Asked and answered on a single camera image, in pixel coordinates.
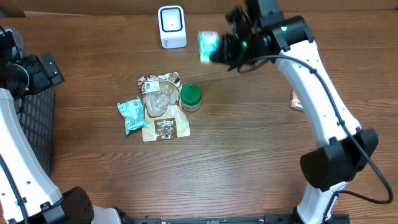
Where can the grey plastic basket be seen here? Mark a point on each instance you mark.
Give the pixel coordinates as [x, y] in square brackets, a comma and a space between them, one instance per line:
[36, 121]

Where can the teal Kleenex tissue pack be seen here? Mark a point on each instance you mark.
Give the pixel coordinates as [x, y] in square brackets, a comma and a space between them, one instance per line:
[208, 42]

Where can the clear snack bag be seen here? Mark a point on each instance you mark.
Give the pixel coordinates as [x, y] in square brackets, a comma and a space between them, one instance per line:
[162, 107]

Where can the white barcode scanner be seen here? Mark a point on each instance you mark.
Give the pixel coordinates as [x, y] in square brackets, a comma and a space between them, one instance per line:
[172, 27]

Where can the orange Kleenex tissue pack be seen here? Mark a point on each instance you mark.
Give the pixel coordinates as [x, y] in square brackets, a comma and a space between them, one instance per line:
[295, 102]

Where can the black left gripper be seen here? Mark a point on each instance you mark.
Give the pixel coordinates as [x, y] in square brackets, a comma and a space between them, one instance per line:
[44, 79]

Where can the green lid jar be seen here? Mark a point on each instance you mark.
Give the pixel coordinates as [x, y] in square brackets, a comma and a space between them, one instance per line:
[191, 97]

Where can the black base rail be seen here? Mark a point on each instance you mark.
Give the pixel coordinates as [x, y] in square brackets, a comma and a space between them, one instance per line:
[217, 220]

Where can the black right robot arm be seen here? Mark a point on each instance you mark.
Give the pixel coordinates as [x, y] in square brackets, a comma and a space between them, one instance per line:
[261, 32]

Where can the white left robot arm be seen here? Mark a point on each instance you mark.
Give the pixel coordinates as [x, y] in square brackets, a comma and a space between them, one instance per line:
[27, 193]

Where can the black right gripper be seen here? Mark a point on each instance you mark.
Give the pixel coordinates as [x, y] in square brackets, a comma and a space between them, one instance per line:
[225, 55]

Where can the teal snack packet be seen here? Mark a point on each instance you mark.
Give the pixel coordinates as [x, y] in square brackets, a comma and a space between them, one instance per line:
[133, 113]

